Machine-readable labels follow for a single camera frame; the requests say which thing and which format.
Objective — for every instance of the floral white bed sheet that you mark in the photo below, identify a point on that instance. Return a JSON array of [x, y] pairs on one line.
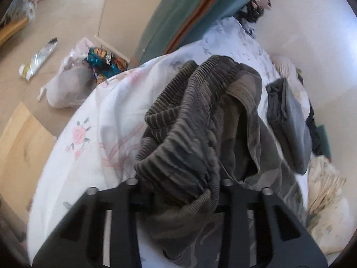
[[111, 134]]

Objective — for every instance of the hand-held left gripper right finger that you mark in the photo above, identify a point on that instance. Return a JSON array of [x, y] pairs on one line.
[[237, 201]]

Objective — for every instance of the grey folded garment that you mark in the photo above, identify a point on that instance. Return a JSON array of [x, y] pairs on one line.
[[290, 128]]

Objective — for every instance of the translucent plastic bag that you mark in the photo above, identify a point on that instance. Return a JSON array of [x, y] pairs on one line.
[[67, 86]]

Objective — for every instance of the colourful snack packet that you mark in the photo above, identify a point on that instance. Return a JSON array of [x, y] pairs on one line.
[[106, 64]]

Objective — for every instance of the teal orange mattress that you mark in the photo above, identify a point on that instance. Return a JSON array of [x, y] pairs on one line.
[[184, 16]]

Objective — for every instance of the dark clothes pile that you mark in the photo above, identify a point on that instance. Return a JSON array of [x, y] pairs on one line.
[[255, 5]]

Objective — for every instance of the cream crumpled blanket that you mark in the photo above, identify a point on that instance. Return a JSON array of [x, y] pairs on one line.
[[326, 201]]

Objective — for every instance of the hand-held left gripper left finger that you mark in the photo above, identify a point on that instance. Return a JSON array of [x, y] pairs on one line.
[[127, 201]]

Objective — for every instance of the silver foil wrapper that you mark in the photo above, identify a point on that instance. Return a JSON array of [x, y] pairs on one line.
[[37, 58]]

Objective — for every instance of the camouflage pants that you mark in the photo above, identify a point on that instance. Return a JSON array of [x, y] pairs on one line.
[[192, 134]]

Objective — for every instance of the flat cardboard sheet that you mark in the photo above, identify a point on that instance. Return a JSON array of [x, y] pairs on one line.
[[122, 16]]

